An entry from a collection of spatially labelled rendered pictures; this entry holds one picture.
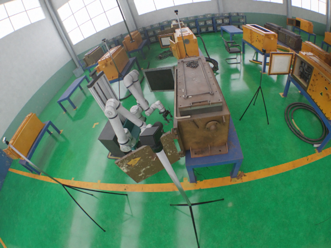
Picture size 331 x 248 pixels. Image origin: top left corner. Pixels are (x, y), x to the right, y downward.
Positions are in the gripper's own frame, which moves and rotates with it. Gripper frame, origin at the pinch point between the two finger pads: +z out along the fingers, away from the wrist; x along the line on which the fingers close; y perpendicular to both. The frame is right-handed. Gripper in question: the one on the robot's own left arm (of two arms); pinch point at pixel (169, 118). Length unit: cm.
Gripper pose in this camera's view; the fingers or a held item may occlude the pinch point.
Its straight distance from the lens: 223.0
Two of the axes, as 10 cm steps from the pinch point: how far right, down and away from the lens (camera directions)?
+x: 3.7, -6.6, 6.5
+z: 5.6, 7.2, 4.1
